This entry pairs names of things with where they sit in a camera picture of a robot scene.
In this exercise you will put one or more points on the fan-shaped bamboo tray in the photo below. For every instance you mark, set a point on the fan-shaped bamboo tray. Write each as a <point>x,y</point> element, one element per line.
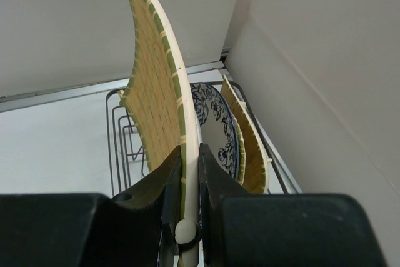
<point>256,179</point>

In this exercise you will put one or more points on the blue floral white plate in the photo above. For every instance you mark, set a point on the blue floral white plate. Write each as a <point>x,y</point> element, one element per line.
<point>217,126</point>

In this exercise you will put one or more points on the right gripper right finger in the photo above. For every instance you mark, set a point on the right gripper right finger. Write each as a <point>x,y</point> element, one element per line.
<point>243,229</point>

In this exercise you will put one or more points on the round bamboo plate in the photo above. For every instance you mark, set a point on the round bamboo plate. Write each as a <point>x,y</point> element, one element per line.
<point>242,154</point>

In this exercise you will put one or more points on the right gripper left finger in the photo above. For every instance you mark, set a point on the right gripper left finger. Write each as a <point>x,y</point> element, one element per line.
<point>133,228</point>

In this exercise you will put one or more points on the black wire dish rack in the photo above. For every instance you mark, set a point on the black wire dish rack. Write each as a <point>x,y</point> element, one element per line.
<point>125,148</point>

